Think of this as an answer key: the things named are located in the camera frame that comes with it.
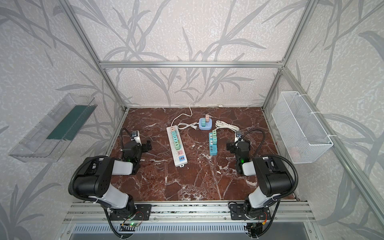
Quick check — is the teal blue power strip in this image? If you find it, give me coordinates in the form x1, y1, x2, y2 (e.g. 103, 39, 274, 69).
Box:
209, 132, 218, 156

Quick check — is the light blue square socket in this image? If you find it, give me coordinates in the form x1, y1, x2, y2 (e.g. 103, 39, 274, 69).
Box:
199, 118, 213, 131

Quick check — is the white multicolour power strip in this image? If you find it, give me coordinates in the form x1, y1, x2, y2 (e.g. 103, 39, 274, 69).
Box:
166, 126, 188, 168

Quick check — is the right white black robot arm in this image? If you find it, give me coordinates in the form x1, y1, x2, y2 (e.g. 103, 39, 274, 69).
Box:
227, 129, 299, 215

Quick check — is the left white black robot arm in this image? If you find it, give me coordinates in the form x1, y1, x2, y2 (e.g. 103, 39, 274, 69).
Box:
68, 128, 152, 216

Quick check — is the coiled white cable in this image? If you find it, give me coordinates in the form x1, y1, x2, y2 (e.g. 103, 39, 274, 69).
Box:
214, 120, 241, 133

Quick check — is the white power strip cable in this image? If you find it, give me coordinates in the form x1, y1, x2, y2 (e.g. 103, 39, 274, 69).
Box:
170, 102, 224, 127

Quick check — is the white cord with plug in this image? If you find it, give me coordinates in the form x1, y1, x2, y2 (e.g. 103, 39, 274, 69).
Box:
177, 122, 199, 131

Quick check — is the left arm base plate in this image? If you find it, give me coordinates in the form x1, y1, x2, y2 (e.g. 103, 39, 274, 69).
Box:
109, 204, 152, 221

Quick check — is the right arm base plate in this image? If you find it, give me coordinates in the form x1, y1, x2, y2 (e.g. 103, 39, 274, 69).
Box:
228, 202, 272, 221

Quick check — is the white wire mesh basket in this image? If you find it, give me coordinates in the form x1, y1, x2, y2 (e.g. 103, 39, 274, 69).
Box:
272, 91, 334, 164

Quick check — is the clear plastic wall tray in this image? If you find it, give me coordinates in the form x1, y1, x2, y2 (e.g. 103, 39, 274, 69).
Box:
9, 94, 98, 163

